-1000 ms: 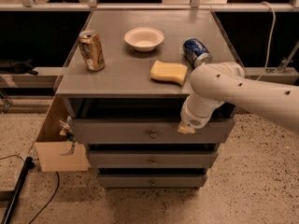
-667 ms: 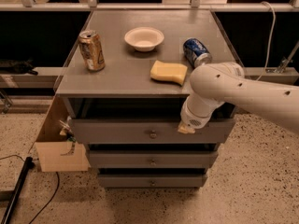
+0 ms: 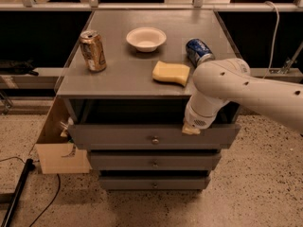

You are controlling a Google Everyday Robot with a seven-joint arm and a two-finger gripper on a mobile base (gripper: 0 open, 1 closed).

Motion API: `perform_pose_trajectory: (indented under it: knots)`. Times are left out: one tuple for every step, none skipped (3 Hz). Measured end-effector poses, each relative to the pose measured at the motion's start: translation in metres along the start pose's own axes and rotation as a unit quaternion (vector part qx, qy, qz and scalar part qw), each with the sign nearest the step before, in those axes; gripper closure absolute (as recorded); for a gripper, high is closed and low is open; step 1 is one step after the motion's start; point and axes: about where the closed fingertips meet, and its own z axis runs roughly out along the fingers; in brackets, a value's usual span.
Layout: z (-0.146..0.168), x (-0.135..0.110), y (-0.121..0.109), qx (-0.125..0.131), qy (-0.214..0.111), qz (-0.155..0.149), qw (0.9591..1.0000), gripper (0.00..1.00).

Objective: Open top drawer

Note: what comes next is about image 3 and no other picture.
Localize white cable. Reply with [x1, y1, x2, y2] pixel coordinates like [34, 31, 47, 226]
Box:
[262, 1, 281, 79]

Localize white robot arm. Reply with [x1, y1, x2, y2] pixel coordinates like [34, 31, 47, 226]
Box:
[185, 58, 303, 133]

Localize gold soda can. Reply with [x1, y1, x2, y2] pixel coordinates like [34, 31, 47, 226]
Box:
[80, 30, 106, 72]

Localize black object on shelf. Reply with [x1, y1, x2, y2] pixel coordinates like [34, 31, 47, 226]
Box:
[0, 60, 39, 76]

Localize white bowl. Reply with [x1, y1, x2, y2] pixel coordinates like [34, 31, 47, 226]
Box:
[126, 27, 167, 53]

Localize black bar on floor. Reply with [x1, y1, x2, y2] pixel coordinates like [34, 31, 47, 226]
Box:
[0, 159, 35, 227]

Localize cardboard box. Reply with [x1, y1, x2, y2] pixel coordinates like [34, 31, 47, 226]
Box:
[35, 98, 91, 174]

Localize grey middle drawer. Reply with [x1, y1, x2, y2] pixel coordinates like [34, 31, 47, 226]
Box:
[90, 151, 221, 170]

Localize blue soda can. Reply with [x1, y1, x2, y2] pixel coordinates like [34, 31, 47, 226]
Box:
[186, 39, 215, 67]

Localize black floor cable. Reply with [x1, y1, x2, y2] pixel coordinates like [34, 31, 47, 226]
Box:
[0, 156, 62, 227]

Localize grey bottom drawer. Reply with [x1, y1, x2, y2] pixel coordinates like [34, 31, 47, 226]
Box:
[99, 177, 210, 190]

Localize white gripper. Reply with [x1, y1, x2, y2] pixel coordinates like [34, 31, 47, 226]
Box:
[182, 102, 217, 135]

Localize crumpled wrappers in box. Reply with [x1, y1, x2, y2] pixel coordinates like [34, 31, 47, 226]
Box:
[60, 117, 74, 138]

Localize grey drawer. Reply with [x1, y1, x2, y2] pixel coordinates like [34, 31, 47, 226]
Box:
[99, 177, 210, 190]
[90, 151, 221, 170]
[68, 124, 241, 150]

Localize yellow sponge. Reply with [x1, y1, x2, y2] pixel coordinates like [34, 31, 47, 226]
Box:
[152, 61, 190, 86]

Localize grey drawer cabinet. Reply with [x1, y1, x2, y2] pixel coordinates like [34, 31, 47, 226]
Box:
[57, 9, 239, 178]

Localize grey top drawer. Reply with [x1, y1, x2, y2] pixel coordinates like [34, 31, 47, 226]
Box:
[68, 124, 241, 150]

